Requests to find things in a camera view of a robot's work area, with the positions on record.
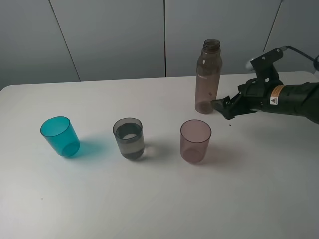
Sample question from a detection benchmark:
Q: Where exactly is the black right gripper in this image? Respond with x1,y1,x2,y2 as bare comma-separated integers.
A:
211,78,274,119

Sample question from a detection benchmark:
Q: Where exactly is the brown translucent water bottle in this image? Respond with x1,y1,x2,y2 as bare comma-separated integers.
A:
195,39,222,114

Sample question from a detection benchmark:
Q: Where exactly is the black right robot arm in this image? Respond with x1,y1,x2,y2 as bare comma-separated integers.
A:
211,78,319,124

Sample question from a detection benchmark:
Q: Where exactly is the pink translucent plastic cup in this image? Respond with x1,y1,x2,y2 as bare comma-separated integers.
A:
180,119,212,164

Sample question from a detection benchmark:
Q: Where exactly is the grey translucent plastic cup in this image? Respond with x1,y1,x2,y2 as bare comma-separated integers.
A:
113,117,145,161

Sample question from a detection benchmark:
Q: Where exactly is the teal translucent plastic cup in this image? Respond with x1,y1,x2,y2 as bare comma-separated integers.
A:
40,116,80,158

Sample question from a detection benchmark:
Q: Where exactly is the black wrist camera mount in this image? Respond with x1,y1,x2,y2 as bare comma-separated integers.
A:
246,47,287,85

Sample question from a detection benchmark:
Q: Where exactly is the black cable bundle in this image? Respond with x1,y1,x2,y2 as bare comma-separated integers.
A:
284,45,319,75

